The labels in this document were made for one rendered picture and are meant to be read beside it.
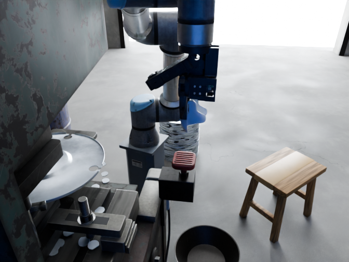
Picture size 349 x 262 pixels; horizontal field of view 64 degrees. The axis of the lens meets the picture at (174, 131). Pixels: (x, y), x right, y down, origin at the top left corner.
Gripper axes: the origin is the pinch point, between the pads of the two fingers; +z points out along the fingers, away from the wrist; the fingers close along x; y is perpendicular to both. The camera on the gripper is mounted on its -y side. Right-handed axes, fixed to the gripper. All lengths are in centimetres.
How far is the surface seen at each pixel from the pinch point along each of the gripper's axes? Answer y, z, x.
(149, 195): -8.9, 21.1, -2.9
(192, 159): 2.5, 9.3, -0.5
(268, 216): 37, 73, 47
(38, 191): -28.1, 7.0, -20.2
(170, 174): -3.3, 14.8, -0.5
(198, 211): 2, 85, 57
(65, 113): -86, 44, 86
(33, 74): -12.4, -23.4, -33.3
